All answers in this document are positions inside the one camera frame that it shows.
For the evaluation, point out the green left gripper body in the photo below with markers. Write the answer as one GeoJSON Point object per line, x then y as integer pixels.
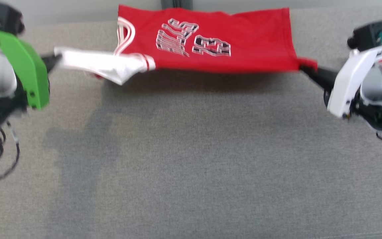
{"type": "Point", "coordinates": [31, 76]}

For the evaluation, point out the red basketball jersey white trim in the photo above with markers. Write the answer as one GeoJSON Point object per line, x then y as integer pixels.
{"type": "Point", "coordinates": [250, 43]}

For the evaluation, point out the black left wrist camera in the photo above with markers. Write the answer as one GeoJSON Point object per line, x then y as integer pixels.
{"type": "Point", "coordinates": [5, 16]}

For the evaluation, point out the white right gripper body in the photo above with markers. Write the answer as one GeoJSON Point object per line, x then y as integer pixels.
{"type": "Point", "coordinates": [353, 79]}

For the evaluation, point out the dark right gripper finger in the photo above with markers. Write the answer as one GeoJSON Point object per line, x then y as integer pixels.
{"type": "Point", "coordinates": [320, 72]}
{"type": "Point", "coordinates": [325, 83]}

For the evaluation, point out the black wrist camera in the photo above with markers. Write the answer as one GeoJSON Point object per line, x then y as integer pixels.
{"type": "Point", "coordinates": [366, 35]}
{"type": "Point", "coordinates": [5, 16]}

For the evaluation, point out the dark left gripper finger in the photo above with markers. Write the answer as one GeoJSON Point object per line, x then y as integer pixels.
{"type": "Point", "coordinates": [50, 59]}
{"type": "Point", "coordinates": [50, 67]}

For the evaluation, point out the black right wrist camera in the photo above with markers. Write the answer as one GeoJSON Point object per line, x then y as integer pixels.
{"type": "Point", "coordinates": [366, 35]}

